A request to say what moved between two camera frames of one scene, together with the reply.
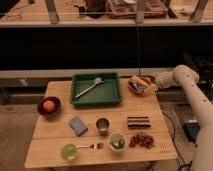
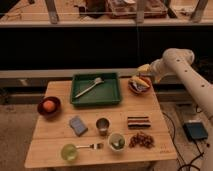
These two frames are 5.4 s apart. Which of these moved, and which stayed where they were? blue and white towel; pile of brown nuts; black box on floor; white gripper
Moved: white gripper
Stayed: black box on floor; pile of brown nuts; blue and white towel
